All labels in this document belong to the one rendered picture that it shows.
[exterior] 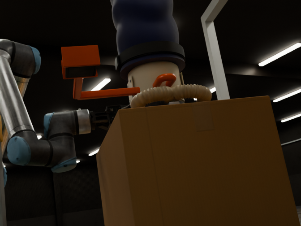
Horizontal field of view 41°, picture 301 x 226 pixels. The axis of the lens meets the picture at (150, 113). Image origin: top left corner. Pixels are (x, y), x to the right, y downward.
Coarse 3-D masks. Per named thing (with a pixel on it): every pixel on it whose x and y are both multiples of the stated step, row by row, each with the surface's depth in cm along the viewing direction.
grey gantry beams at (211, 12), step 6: (216, 0) 504; (222, 0) 498; (210, 6) 524; (216, 6) 510; (222, 6) 512; (204, 12) 544; (210, 12) 526; (216, 12) 525; (204, 18) 546; (210, 18) 540
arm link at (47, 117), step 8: (64, 112) 148; (72, 112) 148; (48, 120) 144; (56, 120) 145; (64, 120) 145; (72, 120) 146; (48, 128) 144; (56, 128) 144; (64, 128) 144; (72, 128) 146; (48, 136) 145
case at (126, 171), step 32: (128, 128) 95; (160, 128) 96; (192, 128) 98; (224, 128) 100; (256, 128) 102; (128, 160) 93; (160, 160) 94; (192, 160) 96; (224, 160) 98; (256, 160) 99; (128, 192) 93; (160, 192) 92; (192, 192) 94; (224, 192) 95; (256, 192) 97; (288, 192) 99; (128, 224) 97; (160, 224) 90; (192, 224) 92; (224, 224) 93; (256, 224) 95; (288, 224) 97
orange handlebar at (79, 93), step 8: (80, 80) 107; (160, 80) 118; (168, 80) 118; (80, 88) 113; (120, 88) 125; (128, 88) 125; (136, 88) 126; (80, 96) 120; (88, 96) 122; (96, 96) 123; (104, 96) 124; (112, 96) 125
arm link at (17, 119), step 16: (0, 48) 162; (0, 64) 157; (0, 80) 151; (0, 96) 147; (16, 96) 147; (16, 112) 141; (16, 128) 136; (32, 128) 139; (16, 144) 130; (32, 144) 132; (48, 144) 137; (16, 160) 130; (32, 160) 132; (48, 160) 136
